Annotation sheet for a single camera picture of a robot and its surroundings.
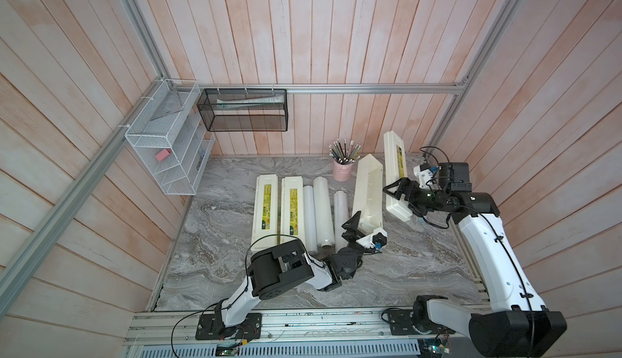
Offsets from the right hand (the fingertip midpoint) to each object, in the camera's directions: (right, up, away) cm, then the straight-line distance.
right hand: (390, 193), depth 75 cm
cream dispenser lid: (+2, +8, +1) cm, 8 cm away
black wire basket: (-54, +35, +30) cm, 71 cm away
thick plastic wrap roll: (-20, -9, +19) cm, 29 cm away
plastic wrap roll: (-13, -10, +19) cm, 25 cm away
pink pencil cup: (-10, +8, +32) cm, 35 cm away
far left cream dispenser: (-42, -13, +11) cm, 45 cm away
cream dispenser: (-32, -7, +16) cm, 36 cm away
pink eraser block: (-76, +13, +7) cm, 78 cm away
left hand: (-6, -10, +7) cm, 13 cm away
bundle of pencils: (-9, +16, +32) cm, 38 cm away
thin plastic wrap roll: (-25, -12, +18) cm, 33 cm away
